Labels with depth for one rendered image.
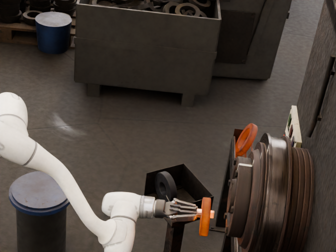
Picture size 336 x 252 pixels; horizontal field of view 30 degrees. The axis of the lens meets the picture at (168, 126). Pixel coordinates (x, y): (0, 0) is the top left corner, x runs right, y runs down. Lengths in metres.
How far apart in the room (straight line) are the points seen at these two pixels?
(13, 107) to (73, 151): 1.88
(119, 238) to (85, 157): 1.81
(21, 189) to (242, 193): 1.46
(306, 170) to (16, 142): 1.00
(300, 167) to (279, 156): 0.08
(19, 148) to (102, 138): 2.12
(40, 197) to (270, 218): 1.48
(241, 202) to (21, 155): 0.79
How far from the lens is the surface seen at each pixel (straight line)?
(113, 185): 3.95
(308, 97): 2.36
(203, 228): 2.49
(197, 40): 4.52
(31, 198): 3.19
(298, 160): 2.12
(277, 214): 2.01
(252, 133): 3.31
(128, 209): 2.49
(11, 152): 2.27
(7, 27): 5.50
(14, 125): 2.29
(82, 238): 3.59
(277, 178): 2.02
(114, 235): 2.41
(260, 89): 5.21
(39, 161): 2.31
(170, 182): 2.83
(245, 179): 2.09
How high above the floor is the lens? 2.50
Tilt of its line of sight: 33 degrees down
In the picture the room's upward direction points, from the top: 7 degrees clockwise
